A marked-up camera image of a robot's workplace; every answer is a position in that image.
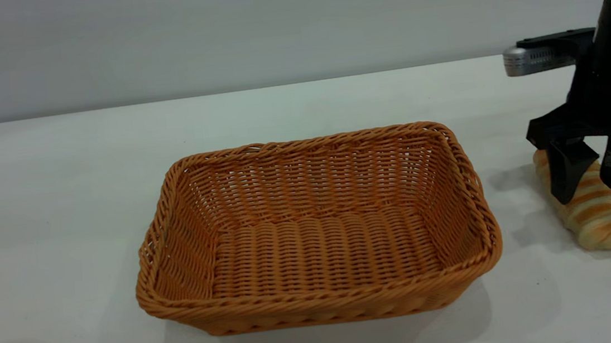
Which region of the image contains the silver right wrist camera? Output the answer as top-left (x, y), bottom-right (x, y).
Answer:
top-left (501, 27), bottom-right (600, 78)

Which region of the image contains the striped spiral bread roll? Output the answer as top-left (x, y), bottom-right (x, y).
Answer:
top-left (532, 142), bottom-right (611, 257)

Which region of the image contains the orange woven wicker basket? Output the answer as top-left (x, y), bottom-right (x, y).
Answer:
top-left (123, 115), bottom-right (509, 343)

